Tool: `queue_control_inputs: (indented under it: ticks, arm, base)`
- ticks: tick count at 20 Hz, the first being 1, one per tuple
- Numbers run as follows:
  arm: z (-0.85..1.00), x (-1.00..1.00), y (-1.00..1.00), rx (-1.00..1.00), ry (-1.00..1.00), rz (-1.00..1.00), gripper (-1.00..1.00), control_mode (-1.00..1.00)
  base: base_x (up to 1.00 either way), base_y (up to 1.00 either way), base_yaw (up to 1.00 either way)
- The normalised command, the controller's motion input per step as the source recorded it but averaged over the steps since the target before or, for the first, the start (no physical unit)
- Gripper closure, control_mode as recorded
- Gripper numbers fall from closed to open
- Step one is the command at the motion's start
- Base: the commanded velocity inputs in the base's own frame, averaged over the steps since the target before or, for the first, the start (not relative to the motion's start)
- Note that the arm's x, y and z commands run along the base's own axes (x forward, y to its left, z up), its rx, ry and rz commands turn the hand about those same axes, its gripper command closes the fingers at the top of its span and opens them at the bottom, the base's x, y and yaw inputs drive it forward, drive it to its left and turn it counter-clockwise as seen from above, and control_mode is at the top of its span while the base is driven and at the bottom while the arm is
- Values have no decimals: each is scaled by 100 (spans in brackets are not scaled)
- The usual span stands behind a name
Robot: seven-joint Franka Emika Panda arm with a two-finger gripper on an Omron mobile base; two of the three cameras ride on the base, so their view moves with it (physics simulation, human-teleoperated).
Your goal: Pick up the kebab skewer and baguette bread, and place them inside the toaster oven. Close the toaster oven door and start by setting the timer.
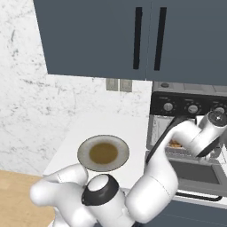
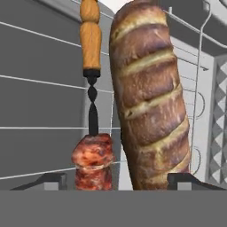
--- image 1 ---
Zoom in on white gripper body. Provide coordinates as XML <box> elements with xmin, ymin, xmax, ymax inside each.
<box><xmin>206</xmin><ymin>145</ymin><xmax>223</xmax><ymax>161</ymax></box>

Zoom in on toaster oven glass door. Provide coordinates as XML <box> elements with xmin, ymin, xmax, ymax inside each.
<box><xmin>145</xmin><ymin>150</ymin><xmax>227</xmax><ymax>199</ymax></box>

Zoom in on metal toaster oven rack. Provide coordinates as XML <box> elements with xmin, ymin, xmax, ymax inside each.
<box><xmin>164</xmin><ymin>145</ymin><xmax>221</xmax><ymax>162</ymax></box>

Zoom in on round silver toaster oven knob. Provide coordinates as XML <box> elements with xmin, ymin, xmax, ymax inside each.
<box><xmin>162</xmin><ymin>101</ymin><xmax>175</xmax><ymax>113</ymax></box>
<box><xmin>187</xmin><ymin>103</ymin><xmax>200</xmax><ymax>115</ymax></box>
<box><xmin>213</xmin><ymin>106</ymin><xmax>227</xmax><ymax>114</ymax></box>

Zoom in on black and silver toaster oven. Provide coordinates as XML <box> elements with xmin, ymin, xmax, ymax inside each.
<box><xmin>145</xmin><ymin>81</ymin><xmax>227</xmax><ymax>205</ymax></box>

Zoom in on dark blue cupboard door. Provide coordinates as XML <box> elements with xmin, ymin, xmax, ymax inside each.
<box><xmin>32</xmin><ymin>0</ymin><xmax>151</xmax><ymax>82</ymax></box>
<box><xmin>145</xmin><ymin>0</ymin><xmax>227</xmax><ymax>87</ymax></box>

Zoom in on orange-brown food piece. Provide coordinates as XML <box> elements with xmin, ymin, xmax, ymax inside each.
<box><xmin>168</xmin><ymin>139</ymin><xmax>183</xmax><ymax>149</ymax></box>

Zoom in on dark blue base cupboard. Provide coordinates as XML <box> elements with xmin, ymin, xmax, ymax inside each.
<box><xmin>138</xmin><ymin>200</ymin><xmax>227</xmax><ymax>227</ymax></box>

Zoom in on grey plate with brown centre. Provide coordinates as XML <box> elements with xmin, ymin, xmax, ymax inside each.
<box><xmin>76</xmin><ymin>134</ymin><xmax>130</xmax><ymax>173</ymax></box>

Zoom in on black toaster oven door handle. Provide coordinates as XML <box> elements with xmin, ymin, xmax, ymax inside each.
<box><xmin>175</xmin><ymin>190</ymin><xmax>223</xmax><ymax>203</ymax></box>

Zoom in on grey wall socket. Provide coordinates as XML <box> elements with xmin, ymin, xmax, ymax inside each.
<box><xmin>119</xmin><ymin>78</ymin><xmax>133</xmax><ymax>93</ymax></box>
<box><xmin>106</xmin><ymin>77</ymin><xmax>120</xmax><ymax>92</ymax></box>

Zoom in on black cupboard door handle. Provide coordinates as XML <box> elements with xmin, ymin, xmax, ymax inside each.
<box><xmin>153</xmin><ymin>6</ymin><xmax>168</xmax><ymax>72</ymax></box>
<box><xmin>132</xmin><ymin>6</ymin><xmax>144</xmax><ymax>71</ymax></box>

